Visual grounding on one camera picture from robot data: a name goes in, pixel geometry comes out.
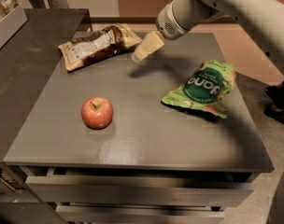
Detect lower grey drawer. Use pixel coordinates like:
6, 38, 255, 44
56, 205, 224, 224

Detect grey drawer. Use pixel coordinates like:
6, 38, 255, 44
22, 166, 253, 208
56, 205, 224, 224

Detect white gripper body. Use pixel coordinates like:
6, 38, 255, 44
156, 3, 188, 40

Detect brown chip bag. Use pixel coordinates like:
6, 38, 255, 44
58, 24, 142, 72

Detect upper grey drawer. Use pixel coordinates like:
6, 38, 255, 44
22, 166, 253, 208

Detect red apple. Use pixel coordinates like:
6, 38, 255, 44
81, 97, 113, 130

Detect grey snack tray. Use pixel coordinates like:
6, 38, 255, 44
0, 4, 27, 49

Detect green chip bag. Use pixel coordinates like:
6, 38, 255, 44
162, 60, 235, 119

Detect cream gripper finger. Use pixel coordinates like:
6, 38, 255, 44
132, 31, 164, 63

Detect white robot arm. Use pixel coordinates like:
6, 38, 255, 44
132, 0, 284, 76

